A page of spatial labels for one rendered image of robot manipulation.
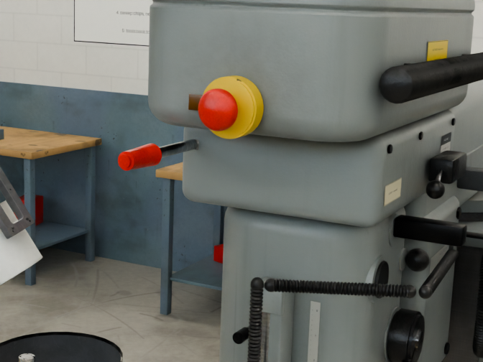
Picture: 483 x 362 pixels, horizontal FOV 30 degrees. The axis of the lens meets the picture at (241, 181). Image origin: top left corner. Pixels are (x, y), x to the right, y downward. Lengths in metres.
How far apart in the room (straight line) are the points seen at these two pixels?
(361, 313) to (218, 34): 0.37
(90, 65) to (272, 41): 5.59
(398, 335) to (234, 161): 0.31
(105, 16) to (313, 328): 5.40
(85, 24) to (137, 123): 0.79
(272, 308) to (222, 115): 0.27
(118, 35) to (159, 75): 5.36
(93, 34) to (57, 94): 0.53
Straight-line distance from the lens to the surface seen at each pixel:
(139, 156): 0.91
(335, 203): 0.96
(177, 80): 0.91
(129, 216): 6.39
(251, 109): 0.85
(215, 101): 0.84
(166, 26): 0.92
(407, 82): 0.85
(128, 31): 6.24
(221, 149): 1.01
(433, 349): 1.31
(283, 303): 1.01
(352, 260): 1.02
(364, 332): 1.06
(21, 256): 0.90
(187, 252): 6.20
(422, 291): 0.93
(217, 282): 5.32
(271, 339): 1.03
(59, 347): 3.46
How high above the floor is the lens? 1.86
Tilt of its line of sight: 11 degrees down
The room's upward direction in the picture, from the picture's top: 2 degrees clockwise
